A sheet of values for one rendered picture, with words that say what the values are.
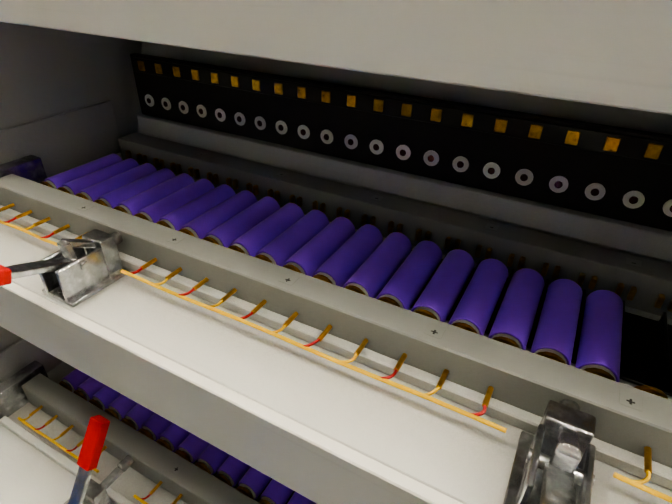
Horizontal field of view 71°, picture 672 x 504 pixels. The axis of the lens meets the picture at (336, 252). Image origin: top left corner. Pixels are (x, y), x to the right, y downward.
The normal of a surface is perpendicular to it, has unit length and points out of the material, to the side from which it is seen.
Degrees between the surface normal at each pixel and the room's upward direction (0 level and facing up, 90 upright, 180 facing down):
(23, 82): 90
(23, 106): 90
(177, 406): 108
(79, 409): 18
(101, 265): 90
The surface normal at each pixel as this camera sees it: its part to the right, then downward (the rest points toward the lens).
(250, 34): -0.48, 0.47
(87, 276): 0.88, 0.27
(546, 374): 0.02, -0.84
